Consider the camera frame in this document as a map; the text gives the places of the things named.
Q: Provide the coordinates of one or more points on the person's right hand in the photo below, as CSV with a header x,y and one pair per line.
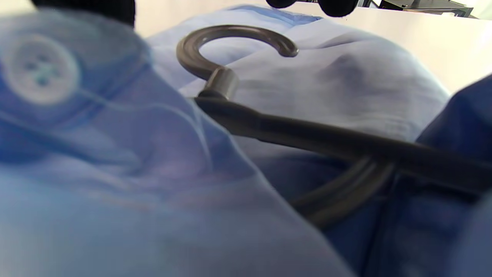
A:
x,y
77,5

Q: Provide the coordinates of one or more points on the gray plastic hanger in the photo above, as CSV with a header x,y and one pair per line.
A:
x,y
307,132

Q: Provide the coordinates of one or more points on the light blue long-sleeve shirt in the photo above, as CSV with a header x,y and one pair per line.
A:
x,y
115,173

